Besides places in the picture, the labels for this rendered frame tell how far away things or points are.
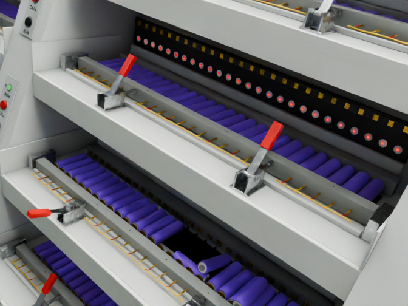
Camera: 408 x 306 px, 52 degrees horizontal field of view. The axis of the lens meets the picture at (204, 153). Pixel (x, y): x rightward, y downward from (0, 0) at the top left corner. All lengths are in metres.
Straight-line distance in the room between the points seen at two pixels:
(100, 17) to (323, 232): 0.57
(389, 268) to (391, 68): 0.19
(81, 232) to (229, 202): 0.29
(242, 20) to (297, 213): 0.24
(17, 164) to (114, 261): 0.30
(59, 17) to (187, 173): 0.39
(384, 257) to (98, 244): 0.42
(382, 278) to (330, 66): 0.22
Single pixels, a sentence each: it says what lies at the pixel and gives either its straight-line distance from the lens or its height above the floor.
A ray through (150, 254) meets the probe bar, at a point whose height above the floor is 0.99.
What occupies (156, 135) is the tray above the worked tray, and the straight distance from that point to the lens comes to 0.59.
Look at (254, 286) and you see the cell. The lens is 0.61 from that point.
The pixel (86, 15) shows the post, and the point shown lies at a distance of 0.82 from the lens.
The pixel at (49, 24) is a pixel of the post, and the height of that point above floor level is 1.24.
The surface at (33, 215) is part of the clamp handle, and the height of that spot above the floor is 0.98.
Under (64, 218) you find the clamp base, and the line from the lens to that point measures 0.71.
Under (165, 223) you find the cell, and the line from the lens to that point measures 0.70.
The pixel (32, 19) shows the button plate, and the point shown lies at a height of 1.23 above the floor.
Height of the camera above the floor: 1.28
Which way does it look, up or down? 12 degrees down
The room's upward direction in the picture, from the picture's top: 23 degrees clockwise
